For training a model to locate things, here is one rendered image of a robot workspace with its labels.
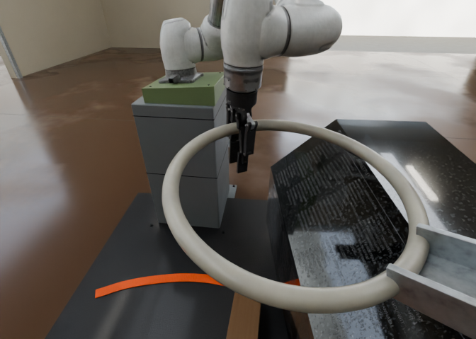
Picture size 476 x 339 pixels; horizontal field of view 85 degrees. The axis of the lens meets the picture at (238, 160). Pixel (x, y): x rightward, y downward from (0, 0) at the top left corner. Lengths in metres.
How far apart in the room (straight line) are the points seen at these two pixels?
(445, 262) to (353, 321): 0.22
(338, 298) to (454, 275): 0.18
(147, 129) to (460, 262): 1.23
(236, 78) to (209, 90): 0.63
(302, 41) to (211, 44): 0.77
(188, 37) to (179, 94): 0.27
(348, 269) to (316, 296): 0.32
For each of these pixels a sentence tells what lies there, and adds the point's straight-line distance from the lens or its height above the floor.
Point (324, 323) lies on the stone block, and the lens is 0.68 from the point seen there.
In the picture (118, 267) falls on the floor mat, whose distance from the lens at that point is 1.63.
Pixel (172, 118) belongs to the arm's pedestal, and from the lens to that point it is 1.30.
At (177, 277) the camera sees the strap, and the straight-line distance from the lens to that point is 1.49.
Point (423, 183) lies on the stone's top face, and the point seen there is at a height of 0.83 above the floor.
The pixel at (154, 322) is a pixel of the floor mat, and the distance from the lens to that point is 1.41.
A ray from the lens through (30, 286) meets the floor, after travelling 1.79.
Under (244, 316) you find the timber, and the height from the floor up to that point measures 0.13.
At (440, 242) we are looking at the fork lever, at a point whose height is 0.93.
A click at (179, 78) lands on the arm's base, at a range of 1.34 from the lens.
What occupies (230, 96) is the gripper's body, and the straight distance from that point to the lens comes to 0.63.
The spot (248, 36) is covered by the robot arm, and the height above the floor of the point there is 1.17.
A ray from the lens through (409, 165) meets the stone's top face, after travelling 0.89.
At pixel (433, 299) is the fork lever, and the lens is 0.43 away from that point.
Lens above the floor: 1.24
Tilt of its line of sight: 33 degrees down
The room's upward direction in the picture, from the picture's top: straight up
